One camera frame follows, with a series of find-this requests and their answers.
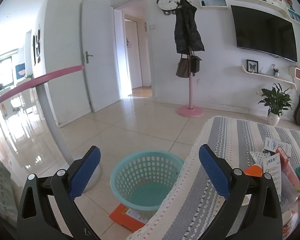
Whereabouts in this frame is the framed butterfly picture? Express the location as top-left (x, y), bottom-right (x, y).
top-left (246, 60), bottom-right (258, 74)

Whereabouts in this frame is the striped grey table cloth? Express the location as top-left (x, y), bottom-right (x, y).
top-left (130, 116), bottom-right (300, 239)

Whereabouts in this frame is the teal plastic waste basket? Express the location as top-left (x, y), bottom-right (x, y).
top-left (110, 150), bottom-right (184, 213)

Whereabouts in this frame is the brown hanging bag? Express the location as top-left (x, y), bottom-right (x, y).
top-left (176, 55), bottom-right (202, 78)

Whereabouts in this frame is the red and white carton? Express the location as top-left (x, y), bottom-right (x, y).
top-left (275, 146), bottom-right (300, 198)

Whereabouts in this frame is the panda wall clock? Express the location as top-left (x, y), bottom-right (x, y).
top-left (157, 0), bottom-right (180, 15)

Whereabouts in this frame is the white wavy lower shelf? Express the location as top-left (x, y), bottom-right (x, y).
top-left (239, 66), bottom-right (297, 90)

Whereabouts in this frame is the blue box wall shelf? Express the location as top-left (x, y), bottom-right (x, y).
top-left (199, 0), bottom-right (228, 9)

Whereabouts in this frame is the pink coat rack stand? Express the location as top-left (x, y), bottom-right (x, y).
top-left (176, 0), bottom-right (206, 118)

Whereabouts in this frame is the small figurine on shelf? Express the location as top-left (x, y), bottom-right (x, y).
top-left (272, 64), bottom-right (280, 79)

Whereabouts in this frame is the pink top standing table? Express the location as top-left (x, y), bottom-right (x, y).
top-left (0, 64), bottom-right (103, 193)

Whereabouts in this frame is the black wall television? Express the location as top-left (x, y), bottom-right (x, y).
top-left (231, 5), bottom-right (298, 63)

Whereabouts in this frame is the potted green plant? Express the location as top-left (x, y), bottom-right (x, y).
top-left (258, 83), bottom-right (294, 126)

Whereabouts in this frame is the orange flat package on floor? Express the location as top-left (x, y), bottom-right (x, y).
top-left (109, 204), bottom-right (148, 232)

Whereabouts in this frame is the white open door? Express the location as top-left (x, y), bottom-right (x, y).
top-left (81, 0), bottom-right (120, 112)

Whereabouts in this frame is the white blue paper packet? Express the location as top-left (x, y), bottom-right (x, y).
top-left (263, 137), bottom-right (292, 157)

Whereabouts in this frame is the black hanging coat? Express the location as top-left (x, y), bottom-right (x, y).
top-left (174, 0), bottom-right (205, 55)

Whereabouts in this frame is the orange plastic bag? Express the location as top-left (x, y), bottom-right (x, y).
top-left (244, 164), bottom-right (263, 177)

